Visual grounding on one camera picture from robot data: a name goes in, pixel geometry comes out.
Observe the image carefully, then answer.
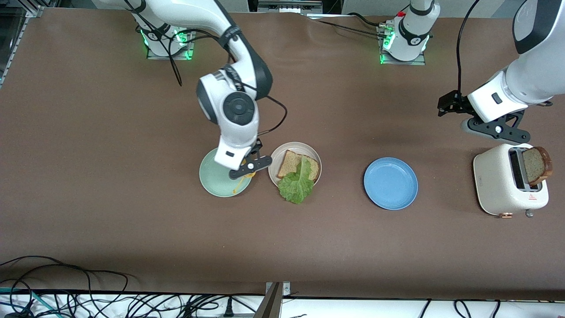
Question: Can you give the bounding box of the thin black base cable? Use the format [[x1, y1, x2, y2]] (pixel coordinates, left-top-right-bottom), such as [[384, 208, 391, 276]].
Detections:
[[314, 19, 385, 38]]

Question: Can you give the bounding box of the grey left arm base plate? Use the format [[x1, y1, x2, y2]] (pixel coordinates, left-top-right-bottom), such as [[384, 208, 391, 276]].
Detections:
[[376, 23, 427, 66]]

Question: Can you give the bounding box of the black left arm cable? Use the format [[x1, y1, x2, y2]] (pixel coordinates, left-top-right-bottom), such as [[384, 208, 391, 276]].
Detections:
[[457, 0, 482, 96]]

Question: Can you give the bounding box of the blue plate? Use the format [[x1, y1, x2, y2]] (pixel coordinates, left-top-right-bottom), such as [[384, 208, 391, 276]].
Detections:
[[364, 157, 418, 210]]

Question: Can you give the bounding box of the cream toaster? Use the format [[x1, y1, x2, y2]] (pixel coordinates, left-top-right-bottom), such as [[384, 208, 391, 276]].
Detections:
[[473, 142, 549, 219]]

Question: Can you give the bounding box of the thick black base cable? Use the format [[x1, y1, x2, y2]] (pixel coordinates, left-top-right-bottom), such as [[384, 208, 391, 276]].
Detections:
[[348, 12, 384, 28]]

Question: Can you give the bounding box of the brown bread slice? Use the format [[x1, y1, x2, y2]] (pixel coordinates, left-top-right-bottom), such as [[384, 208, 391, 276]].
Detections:
[[277, 150, 320, 182], [522, 146, 553, 186]]

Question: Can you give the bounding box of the green lettuce leaf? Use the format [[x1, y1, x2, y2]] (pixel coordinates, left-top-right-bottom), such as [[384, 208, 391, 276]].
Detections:
[[278, 156, 315, 205]]

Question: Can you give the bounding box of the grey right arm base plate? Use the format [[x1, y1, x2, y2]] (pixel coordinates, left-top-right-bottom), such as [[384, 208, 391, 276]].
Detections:
[[146, 19, 198, 61]]

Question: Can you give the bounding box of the grey metal fixture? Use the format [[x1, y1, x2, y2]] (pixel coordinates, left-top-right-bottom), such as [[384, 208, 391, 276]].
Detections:
[[247, 0, 326, 15]]

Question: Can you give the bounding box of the beige plate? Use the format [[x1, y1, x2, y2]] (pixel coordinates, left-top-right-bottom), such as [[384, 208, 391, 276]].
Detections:
[[268, 141, 323, 195]]

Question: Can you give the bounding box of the green plate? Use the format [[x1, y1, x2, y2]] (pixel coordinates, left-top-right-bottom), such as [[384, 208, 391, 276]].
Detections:
[[199, 147, 254, 197]]

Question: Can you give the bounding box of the short black cable loop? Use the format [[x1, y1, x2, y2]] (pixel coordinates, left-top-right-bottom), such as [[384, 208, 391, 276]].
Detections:
[[455, 299, 474, 318]]

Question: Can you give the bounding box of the yellow squeeze bottle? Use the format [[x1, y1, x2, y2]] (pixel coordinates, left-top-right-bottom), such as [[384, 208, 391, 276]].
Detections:
[[232, 159, 256, 195]]

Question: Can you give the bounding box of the brown table mat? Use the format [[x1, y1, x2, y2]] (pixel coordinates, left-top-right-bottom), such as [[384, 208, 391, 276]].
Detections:
[[0, 8, 565, 302]]

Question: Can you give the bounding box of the grey metal bar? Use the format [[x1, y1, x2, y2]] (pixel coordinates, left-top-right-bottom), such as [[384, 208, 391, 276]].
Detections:
[[253, 283, 284, 318]]

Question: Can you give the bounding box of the small metal bracket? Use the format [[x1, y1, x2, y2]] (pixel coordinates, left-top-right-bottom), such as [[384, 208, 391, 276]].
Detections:
[[265, 281, 291, 297]]

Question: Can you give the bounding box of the slanted aluminium frame rail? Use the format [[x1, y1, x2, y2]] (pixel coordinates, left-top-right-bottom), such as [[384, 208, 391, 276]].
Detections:
[[0, 7, 45, 87]]

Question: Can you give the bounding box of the black looped cable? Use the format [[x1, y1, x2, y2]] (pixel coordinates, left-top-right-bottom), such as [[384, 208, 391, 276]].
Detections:
[[0, 255, 138, 294]]

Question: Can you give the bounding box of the teal cable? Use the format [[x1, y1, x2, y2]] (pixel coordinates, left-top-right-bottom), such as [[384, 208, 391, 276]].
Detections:
[[0, 287, 50, 318]]

